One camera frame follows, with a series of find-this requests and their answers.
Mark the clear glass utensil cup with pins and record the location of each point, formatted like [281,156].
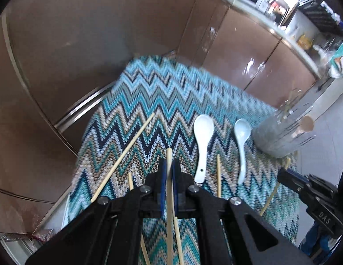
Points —
[271,140]

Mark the zigzag knitted tablecloth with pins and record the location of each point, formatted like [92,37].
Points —
[165,93]

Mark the brown glossy base cabinet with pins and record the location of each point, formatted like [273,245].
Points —
[251,55]

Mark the yellow box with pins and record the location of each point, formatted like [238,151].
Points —
[304,41]

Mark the clear plastic bag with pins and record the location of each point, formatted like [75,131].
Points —
[334,60]

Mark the brown glossy tall cabinet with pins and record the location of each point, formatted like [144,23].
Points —
[77,47]

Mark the red snack wrapper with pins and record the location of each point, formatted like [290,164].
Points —
[36,237]

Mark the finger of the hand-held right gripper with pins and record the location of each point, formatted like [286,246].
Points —
[291,182]

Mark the person's right hand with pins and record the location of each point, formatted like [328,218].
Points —
[315,240]

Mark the white kitchen countertop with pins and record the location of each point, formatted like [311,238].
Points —
[295,48]

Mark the black dish rack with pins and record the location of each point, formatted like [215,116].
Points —
[323,8]

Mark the white ceramic spoon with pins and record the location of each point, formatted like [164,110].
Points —
[242,132]
[203,127]

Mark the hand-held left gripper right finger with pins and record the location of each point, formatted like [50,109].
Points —
[175,183]

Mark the wooden spoon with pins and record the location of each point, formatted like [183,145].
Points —
[306,124]

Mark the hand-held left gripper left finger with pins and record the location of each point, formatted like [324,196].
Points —
[161,183]

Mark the wooden chopstick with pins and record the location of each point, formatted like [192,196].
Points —
[178,243]
[124,154]
[169,154]
[291,99]
[219,174]
[130,180]
[271,198]

